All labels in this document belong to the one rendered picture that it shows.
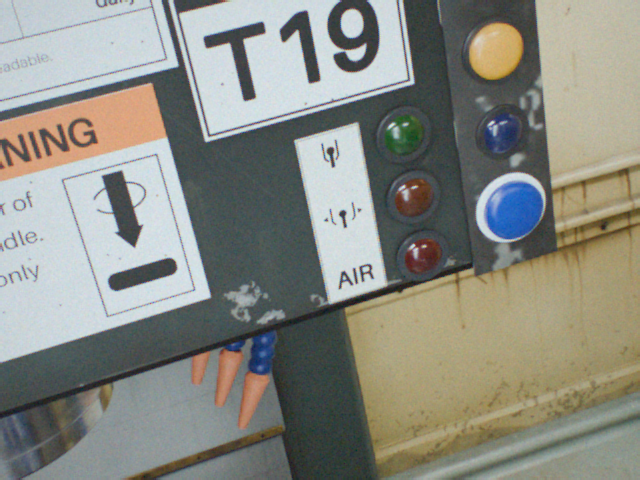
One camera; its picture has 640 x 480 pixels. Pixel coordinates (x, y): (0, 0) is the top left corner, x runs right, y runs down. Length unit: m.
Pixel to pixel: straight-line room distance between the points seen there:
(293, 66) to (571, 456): 1.59
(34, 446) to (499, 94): 0.35
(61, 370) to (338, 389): 0.89
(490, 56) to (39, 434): 0.36
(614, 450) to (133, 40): 1.65
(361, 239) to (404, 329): 1.30
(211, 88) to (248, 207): 0.06
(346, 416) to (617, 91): 0.73
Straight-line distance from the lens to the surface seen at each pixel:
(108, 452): 1.30
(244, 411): 0.73
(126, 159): 0.46
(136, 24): 0.45
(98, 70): 0.45
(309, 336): 1.32
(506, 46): 0.49
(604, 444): 2.02
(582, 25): 1.73
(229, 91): 0.46
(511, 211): 0.52
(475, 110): 0.50
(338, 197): 0.49
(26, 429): 0.67
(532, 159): 0.52
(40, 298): 0.48
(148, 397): 1.27
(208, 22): 0.45
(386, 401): 1.86
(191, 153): 0.47
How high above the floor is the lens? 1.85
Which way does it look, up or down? 27 degrees down
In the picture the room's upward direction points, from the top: 12 degrees counter-clockwise
